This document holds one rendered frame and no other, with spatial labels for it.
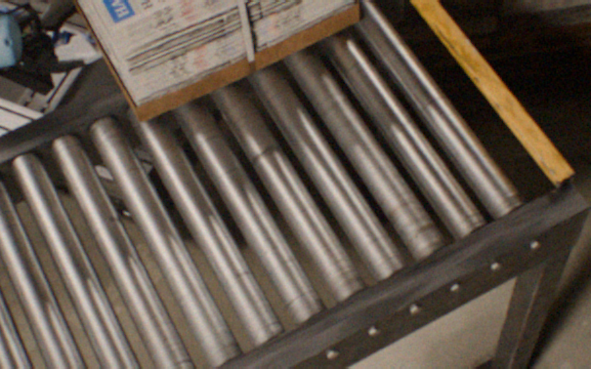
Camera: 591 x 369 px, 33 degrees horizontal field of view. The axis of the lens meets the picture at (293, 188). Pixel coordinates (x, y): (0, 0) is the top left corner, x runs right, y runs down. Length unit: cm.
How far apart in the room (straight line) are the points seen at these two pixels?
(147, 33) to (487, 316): 114
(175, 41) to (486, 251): 52
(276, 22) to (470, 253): 44
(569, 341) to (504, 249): 85
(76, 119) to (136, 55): 21
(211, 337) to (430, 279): 31
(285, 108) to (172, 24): 24
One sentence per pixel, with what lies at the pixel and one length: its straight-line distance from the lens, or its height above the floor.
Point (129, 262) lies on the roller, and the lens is 143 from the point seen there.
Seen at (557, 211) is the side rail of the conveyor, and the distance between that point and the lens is 144.
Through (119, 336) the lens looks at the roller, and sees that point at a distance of 140.
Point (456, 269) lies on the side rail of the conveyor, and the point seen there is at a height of 80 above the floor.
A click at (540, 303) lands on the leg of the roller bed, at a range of 172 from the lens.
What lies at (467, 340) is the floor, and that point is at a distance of 221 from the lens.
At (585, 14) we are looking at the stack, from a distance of 240.
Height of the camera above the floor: 206
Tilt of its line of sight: 61 degrees down
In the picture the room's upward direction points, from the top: 9 degrees counter-clockwise
